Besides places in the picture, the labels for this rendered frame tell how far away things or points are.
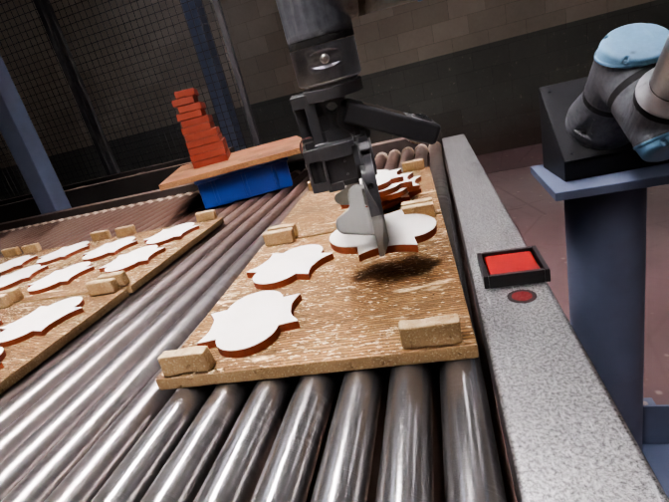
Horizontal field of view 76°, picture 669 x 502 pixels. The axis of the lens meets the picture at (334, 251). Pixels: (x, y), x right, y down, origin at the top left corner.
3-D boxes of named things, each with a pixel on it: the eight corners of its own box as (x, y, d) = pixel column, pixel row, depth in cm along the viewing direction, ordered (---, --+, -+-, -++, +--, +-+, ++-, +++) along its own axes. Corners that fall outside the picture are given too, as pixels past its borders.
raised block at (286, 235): (297, 239, 84) (293, 225, 83) (295, 242, 82) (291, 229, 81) (268, 244, 85) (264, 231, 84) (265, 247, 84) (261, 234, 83)
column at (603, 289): (651, 399, 143) (658, 137, 113) (720, 505, 109) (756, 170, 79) (528, 404, 154) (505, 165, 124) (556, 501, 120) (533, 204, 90)
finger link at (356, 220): (345, 264, 54) (330, 193, 55) (391, 254, 54) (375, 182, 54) (343, 265, 51) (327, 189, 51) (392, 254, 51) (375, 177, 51)
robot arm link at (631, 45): (632, 61, 91) (657, 2, 79) (665, 107, 85) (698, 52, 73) (572, 80, 93) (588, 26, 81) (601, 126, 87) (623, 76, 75)
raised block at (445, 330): (462, 335, 42) (458, 311, 41) (464, 346, 41) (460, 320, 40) (402, 342, 44) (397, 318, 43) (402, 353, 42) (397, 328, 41)
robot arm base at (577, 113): (636, 93, 98) (652, 58, 90) (646, 147, 93) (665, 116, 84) (562, 99, 103) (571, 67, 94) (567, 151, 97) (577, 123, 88)
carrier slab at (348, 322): (443, 221, 78) (442, 212, 78) (479, 359, 41) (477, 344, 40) (265, 252, 86) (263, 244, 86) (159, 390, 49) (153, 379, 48)
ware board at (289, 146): (298, 139, 185) (296, 135, 185) (315, 149, 139) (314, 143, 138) (182, 169, 180) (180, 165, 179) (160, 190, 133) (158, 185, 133)
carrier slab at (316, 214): (430, 171, 117) (429, 166, 116) (442, 219, 79) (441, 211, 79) (308, 196, 124) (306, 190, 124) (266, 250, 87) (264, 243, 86)
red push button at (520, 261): (531, 259, 58) (531, 250, 57) (542, 279, 53) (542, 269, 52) (485, 265, 60) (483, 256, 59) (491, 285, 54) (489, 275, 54)
